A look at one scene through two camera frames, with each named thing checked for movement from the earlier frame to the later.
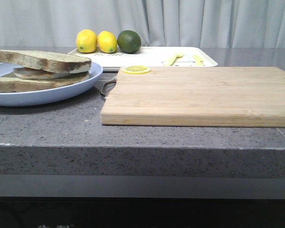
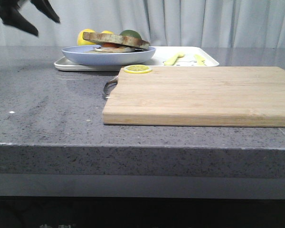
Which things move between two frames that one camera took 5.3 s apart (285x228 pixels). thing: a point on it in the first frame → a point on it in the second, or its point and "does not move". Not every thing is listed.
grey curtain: x=259 y=23 does not move
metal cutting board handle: x=108 y=86 does not move
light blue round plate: x=42 y=96 → x=78 y=55
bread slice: x=18 y=59 → x=102 y=37
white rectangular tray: x=153 y=57 does not move
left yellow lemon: x=86 y=41 does not move
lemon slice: x=136 y=69 does not move
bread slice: x=9 y=83 → x=110 y=51
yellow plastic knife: x=198 y=61 does not move
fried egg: x=35 y=73 → x=113 y=47
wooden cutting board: x=238 y=96 does not move
